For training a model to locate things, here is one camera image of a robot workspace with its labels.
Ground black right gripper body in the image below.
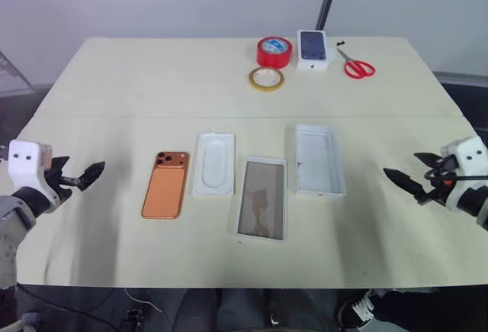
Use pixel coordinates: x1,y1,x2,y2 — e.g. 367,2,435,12
416,154,459,207

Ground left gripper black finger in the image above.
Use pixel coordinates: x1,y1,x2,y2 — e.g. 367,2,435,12
50,156,71,173
77,160,107,193

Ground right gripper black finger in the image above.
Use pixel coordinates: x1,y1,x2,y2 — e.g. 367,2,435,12
383,167,422,200
413,151,441,167

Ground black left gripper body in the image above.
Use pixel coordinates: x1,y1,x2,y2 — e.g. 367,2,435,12
44,166,80,204

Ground white box bottom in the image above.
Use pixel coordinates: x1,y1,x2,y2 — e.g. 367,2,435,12
294,124,348,198

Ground white plastic phone tray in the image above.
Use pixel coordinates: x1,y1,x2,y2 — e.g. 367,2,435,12
192,131,236,198

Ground white box lid dark inside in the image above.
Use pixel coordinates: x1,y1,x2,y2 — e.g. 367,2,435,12
231,155,288,243

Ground closed white phone box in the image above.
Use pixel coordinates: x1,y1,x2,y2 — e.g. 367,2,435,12
296,29,331,73

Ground orange smartphone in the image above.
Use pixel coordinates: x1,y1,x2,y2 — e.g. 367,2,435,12
140,150,191,221

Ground grey ledge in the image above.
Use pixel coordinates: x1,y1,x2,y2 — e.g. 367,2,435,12
433,69,488,89

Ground grey metal rack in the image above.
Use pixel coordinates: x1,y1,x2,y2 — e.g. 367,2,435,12
0,50,51,98

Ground black and white shoe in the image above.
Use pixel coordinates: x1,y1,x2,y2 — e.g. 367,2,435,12
335,288,377,330

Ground yellow tape roll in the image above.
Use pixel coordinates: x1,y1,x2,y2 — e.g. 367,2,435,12
249,66,285,92

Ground red tape roll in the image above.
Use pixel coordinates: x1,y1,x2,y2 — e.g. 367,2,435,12
256,36,293,69

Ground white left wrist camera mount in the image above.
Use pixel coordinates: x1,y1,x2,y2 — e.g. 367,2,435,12
8,140,62,208

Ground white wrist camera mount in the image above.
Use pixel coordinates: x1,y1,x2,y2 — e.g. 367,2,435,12
8,140,62,208
440,137,488,211

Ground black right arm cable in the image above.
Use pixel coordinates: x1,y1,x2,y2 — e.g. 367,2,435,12
422,167,488,185

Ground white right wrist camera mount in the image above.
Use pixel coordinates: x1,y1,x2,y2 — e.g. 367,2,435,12
440,137,488,211

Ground red handled scissors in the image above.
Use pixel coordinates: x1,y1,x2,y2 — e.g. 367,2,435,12
335,47,377,79

